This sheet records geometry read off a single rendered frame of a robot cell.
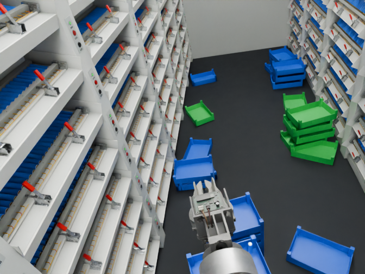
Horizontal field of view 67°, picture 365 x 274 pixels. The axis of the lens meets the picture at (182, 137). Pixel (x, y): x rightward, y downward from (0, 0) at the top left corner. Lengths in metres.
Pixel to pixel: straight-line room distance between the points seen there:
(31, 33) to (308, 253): 1.71
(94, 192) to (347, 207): 1.59
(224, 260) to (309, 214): 1.60
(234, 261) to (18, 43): 0.73
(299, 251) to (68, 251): 1.32
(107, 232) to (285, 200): 1.27
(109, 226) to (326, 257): 1.23
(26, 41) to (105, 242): 0.78
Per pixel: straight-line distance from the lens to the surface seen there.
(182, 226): 1.99
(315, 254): 1.88
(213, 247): 0.48
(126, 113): 1.46
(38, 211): 0.89
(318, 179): 2.23
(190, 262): 1.27
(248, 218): 1.59
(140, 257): 1.61
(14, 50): 0.86
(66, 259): 1.01
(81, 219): 1.07
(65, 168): 0.97
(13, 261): 0.80
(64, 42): 1.08
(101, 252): 1.21
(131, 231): 1.44
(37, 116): 0.89
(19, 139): 0.82
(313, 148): 2.45
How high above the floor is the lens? 1.64
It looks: 38 degrees down
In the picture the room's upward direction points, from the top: 14 degrees counter-clockwise
